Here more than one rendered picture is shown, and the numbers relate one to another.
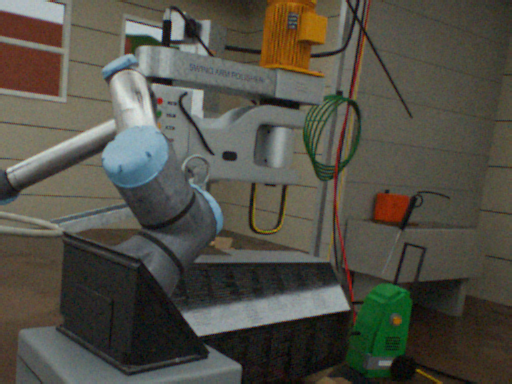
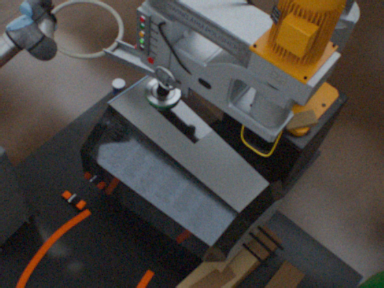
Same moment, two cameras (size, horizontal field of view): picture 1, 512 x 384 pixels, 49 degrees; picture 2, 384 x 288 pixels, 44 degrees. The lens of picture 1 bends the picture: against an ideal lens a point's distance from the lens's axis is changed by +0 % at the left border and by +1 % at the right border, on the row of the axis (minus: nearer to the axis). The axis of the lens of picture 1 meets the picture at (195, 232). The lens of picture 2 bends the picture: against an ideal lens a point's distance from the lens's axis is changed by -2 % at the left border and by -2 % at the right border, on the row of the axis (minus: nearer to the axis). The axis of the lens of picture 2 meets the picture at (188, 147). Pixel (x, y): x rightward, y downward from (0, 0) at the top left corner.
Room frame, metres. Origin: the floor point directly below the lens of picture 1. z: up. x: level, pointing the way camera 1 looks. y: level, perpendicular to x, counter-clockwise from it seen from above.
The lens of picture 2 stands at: (1.80, -1.51, 3.20)
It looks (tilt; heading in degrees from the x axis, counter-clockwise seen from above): 57 degrees down; 61
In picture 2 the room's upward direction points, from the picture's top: 10 degrees clockwise
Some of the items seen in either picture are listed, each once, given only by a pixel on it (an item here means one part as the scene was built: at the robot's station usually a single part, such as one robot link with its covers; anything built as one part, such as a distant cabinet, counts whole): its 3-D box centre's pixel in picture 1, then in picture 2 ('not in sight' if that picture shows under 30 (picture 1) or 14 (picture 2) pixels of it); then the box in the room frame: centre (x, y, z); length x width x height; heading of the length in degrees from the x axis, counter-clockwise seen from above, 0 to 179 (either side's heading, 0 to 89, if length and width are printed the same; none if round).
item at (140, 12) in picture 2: (156, 126); (143, 32); (2.37, 0.21, 1.41); 0.08 x 0.03 x 0.28; 122
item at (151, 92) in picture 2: not in sight; (162, 91); (2.50, 0.21, 0.89); 0.21 x 0.21 x 0.01
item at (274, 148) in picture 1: (274, 147); (273, 100); (2.85, -0.36, 1.39); 0.19 x 0.19 x 0.20
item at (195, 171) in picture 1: (191, 170); (169, 75); (2.46, 0.04, 1.24); 0.15 x 0.10 x 0.15; 122
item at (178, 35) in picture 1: (179, 29); not in sight; (3.28, 0.20, 2.00); 0.20 x 0.18 x 0.15; 29
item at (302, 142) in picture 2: not in sight; (276, 127); (3.35, 0.06, 0.37); 0.66 x 0.66 x 0.74; 29
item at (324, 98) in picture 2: not in sight; (291, 93); (3.35, 0.06, 0.76); 0.49 x 0.49 x 0.05; 29
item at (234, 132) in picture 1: (231, 151); (226, 77); (2.70, -0.14, 1.35); 0.74 x 0.23 x 0.49; 122
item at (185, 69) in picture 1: (229, 82); (231, 27); (2.69, -0.09, 1.66); 0.96 x 0.25 x 0.17; 122
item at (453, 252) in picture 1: (413, 269); not in sight; (5.27, -2.10, 0.43); 1.30 x 0.62 x 0.86; 125
